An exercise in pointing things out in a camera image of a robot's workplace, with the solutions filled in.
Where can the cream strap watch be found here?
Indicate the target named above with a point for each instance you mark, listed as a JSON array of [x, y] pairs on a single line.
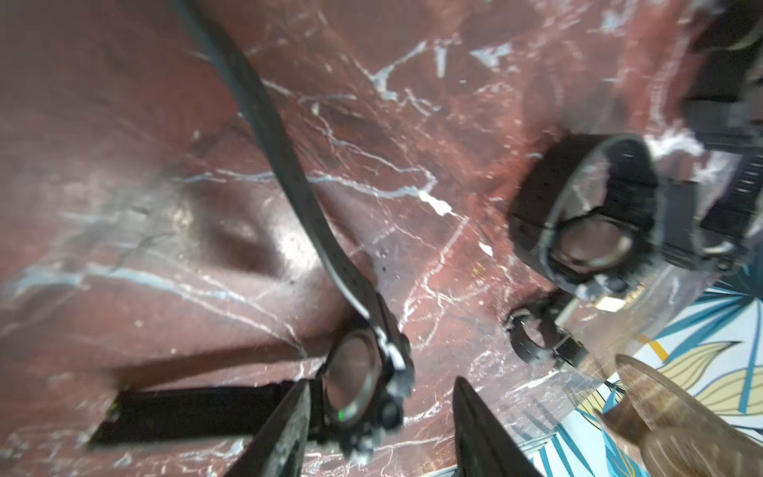
[[613, 304]]

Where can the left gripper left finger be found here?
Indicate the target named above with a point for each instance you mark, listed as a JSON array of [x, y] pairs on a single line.
[[278, 448]]

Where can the beige striped cloth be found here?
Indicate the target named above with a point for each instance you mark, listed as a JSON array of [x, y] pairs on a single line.
[[670, 433]]

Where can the dark long strap watch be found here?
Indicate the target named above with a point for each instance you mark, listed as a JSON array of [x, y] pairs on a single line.
[[358, 393]]

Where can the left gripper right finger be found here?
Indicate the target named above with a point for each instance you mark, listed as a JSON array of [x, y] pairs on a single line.
[[482, 446]]

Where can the black watch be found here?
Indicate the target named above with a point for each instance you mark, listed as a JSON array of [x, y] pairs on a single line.
[[614, 245]]

